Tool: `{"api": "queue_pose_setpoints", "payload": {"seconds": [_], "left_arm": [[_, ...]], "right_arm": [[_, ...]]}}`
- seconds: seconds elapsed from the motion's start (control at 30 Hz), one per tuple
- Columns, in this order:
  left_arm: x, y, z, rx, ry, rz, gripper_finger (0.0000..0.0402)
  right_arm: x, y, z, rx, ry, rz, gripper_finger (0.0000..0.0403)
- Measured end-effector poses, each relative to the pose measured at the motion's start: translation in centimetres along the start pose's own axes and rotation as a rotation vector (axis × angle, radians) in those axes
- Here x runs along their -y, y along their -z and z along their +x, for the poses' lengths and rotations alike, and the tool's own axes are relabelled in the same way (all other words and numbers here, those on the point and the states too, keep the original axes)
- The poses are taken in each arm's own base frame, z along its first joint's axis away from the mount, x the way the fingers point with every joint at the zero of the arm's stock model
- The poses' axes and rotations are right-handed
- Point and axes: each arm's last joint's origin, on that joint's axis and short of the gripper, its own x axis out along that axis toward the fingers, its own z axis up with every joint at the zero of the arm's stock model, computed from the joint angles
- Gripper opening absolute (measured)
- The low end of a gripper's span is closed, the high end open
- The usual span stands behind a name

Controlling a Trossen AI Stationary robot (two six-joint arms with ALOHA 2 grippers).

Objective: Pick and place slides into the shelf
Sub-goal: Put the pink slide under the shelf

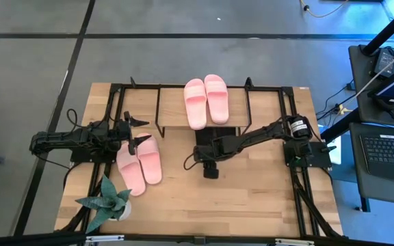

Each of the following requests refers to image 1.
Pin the black power adapter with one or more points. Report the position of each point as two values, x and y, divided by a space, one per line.
384 61

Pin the white plant pot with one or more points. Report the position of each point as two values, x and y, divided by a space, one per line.
127 212

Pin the black metal rig frame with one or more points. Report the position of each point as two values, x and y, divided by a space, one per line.
287 91

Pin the green artificial succulent plant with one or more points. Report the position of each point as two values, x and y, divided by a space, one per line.
109 201

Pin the dark grey desk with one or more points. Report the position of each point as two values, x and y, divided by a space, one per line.
363 85

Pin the black floor beam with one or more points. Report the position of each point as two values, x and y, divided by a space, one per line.
340 126

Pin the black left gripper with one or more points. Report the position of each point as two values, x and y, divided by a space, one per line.
123 130

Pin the silver aluminium bracket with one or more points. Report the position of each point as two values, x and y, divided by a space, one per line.
104 238
294 242

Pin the yellow plug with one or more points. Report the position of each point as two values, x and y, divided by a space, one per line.
343 110

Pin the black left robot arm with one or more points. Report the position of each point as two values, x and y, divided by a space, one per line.
63 138

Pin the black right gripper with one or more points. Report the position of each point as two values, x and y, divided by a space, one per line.
210 152

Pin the wooden shelf with black frame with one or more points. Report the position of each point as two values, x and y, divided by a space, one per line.
173 109

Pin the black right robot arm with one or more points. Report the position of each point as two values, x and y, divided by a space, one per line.
262 133

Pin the black diagonal pole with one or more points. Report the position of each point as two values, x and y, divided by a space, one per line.
388 30

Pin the black laptop keyboard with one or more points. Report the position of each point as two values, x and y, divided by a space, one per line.
388 153

